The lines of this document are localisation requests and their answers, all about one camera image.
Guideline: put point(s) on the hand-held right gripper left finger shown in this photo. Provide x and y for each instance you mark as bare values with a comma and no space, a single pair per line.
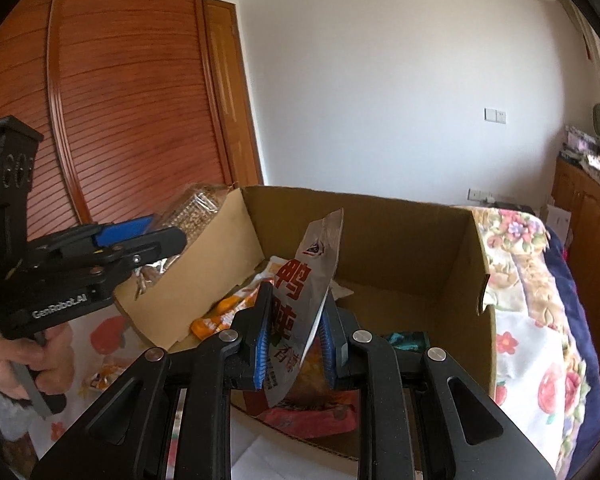
262,355

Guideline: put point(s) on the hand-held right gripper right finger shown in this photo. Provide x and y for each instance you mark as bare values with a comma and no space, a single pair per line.
327,355

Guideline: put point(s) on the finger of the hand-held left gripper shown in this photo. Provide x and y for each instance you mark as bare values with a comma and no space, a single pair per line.
125,230
155,245

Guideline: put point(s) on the clear bread packet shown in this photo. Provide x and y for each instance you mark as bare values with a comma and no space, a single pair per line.
195,205

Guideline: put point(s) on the purple blue snack packet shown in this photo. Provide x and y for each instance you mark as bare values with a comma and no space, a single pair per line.
405,341

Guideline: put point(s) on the cardboard box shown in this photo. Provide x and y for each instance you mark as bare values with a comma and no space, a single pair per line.
405,260

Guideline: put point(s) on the person's left forearm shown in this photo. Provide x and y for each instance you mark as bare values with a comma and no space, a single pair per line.
0,412

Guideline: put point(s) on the person's left hand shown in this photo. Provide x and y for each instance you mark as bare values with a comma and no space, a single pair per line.
25,360

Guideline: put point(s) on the strawberry print tablecloth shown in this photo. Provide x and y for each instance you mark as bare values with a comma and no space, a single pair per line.
115,335

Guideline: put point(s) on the wooden louvred wardrobe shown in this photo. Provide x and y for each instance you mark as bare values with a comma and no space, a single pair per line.
130,85

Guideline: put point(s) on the wooden door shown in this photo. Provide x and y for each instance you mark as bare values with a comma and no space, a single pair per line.
230,95

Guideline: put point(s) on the floral quilt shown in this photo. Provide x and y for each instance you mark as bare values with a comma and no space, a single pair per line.
515,255

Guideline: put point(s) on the wooden cabinet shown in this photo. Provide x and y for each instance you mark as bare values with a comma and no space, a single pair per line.
585,205

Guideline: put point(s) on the pink box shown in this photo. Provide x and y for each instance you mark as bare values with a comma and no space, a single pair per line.
580,140

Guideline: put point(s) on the round white stand mirror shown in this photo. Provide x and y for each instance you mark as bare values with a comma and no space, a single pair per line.
598,119

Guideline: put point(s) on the white wall socket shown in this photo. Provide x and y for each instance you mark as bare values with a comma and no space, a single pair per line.
481,193

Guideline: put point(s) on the white wall switch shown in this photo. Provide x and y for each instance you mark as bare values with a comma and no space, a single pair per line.
495,115

